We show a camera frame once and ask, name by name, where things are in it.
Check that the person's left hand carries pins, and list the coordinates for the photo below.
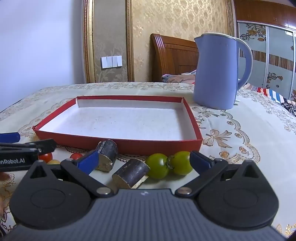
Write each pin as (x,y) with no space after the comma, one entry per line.
(4,178)

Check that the wooden bed headboard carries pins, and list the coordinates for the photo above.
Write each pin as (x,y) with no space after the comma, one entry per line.
(173,58)

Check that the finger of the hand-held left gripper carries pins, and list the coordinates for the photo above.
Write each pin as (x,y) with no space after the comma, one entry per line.
(9,138)
(46,145)

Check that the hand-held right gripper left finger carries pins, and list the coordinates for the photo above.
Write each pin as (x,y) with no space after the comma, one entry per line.
(89,162)

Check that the floral pillow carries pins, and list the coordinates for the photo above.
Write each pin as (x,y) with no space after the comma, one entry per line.
(180,77)

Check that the red cherry tomato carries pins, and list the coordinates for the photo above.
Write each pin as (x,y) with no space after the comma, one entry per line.
(75,156)
(46,157)

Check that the gold framed wall panel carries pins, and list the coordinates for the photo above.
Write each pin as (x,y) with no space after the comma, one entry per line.
(89,46)

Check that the yellow longan fruit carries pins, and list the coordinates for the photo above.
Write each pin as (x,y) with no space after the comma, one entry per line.
(53,162)

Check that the green tomato with stem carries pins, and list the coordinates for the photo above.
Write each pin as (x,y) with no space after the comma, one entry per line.
(157,166)

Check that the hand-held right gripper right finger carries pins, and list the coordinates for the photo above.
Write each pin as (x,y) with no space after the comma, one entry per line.
(200,162)

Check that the striped colourful blanket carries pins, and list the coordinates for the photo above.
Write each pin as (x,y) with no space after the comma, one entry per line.
(272,95)

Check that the blue electric kettle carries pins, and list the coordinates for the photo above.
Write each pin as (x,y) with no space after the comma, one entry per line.
(215,69)

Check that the floral sliding door wardrobe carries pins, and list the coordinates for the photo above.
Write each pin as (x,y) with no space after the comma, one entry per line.
(275,58)

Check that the halved dark sugarcane piece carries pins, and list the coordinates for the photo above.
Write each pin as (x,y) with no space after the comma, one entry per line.
(133,170)

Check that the white light switch panel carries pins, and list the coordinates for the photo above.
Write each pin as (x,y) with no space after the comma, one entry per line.
(111,62)

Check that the red cardboard box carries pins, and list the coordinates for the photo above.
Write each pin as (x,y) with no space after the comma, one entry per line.
(120,120)

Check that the cream embroidered tablecloth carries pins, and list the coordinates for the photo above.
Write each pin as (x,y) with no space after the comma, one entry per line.
(242,120)

